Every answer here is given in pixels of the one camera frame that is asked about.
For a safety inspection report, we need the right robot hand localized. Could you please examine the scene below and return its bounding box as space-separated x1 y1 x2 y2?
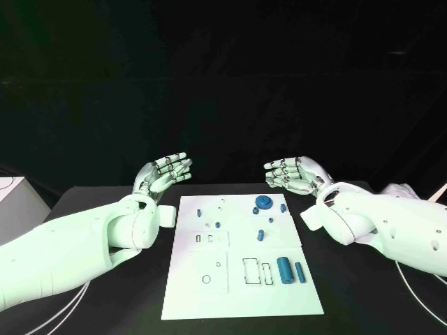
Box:
262 156 336 196

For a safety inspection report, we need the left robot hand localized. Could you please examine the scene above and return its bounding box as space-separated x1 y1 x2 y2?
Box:
131 151 193 201

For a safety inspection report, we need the white task board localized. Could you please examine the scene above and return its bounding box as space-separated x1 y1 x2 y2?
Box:
160 193 325 320

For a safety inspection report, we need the blue gear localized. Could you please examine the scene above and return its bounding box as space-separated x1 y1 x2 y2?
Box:
255 195 275 211

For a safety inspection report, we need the thick blue long cylinder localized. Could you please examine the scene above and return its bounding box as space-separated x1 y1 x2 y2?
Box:
275 256 295 285

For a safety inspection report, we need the white box stand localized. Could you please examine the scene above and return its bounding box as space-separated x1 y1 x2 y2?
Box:
0 170 53 251

